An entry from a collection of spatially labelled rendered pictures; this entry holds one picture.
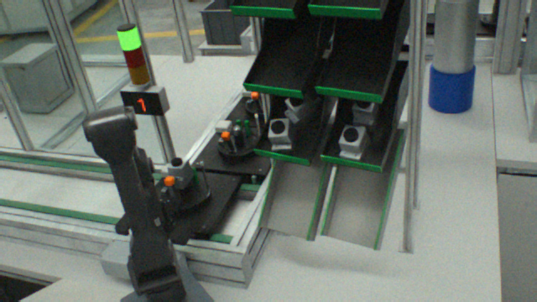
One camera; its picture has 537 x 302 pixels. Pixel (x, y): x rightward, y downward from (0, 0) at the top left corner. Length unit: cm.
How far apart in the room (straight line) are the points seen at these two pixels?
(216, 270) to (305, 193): 29
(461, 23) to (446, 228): 69
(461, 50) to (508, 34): 38
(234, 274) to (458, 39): 105
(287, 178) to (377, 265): 31
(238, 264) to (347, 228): 27
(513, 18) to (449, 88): 42
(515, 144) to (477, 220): 40
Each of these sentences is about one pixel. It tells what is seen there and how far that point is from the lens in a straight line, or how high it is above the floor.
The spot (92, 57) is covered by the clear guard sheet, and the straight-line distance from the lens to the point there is 151.
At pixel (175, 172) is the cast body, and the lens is 133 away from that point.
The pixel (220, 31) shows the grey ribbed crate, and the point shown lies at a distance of 329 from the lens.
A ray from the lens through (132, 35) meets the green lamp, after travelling 134.
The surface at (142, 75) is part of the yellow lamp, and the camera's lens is 138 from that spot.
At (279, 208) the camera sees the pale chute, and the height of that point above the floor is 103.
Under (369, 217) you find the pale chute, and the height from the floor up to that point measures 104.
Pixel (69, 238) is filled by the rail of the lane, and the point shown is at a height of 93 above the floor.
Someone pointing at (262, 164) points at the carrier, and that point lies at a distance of 147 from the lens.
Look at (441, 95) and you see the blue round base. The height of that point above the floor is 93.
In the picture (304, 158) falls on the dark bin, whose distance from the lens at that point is 105.
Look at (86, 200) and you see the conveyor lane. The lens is 162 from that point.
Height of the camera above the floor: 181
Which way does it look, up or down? 33 degrees down
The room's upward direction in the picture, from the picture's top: 8 degrees counter-clockwise
